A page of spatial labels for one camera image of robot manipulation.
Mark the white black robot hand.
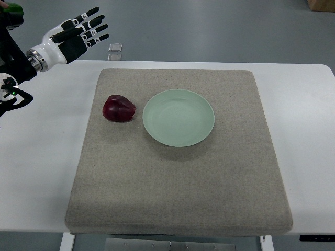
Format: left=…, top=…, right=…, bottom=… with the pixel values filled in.
left=27, top=7, right=109, bottom=72

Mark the red apple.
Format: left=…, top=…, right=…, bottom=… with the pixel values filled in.
left=102, top=95, right=136, bottom=122

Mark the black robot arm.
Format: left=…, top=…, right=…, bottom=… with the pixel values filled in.
left=1, top=1, right=37, bottom=115

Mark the lower metal floor plate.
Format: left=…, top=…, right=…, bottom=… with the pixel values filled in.
left=107, top=53, right=122, bottom=61

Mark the metal floor plate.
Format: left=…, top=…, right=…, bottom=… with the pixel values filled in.
left=108, top=43, right=122, bottom=52
left=107, top=53, right=122, bottom=61

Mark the upper metal floor plate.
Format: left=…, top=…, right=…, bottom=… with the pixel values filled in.
left=108, top=43, right=122, bottom=52

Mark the light green plate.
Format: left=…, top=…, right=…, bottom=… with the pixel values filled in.
left=142, top=89, right=215, bottom=147

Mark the beige felt mat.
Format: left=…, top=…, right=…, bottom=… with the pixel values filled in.
left=65, top=69, right=293, bottom=237

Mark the white left table leg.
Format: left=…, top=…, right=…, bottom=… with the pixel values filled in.
left=59, top=233, right=75, bottom=251

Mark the white table leg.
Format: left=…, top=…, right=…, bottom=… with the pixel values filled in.
left=59, top=233, right=75, bottom=251
left=260, top=235, right=274, bottom=251

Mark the grey metal table base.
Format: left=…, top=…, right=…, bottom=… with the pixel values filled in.
left=104, top=238, right=236, bottom=251

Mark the cardboard box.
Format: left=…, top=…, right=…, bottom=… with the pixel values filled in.
left=307, top=0, right=335, bottom=12

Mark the white right table leg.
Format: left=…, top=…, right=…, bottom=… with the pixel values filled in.
left=260, top=235, right=274, bottom=251

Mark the black table control panel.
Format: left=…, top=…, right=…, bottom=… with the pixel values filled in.
left=299, top=235, right=335, bottom=242

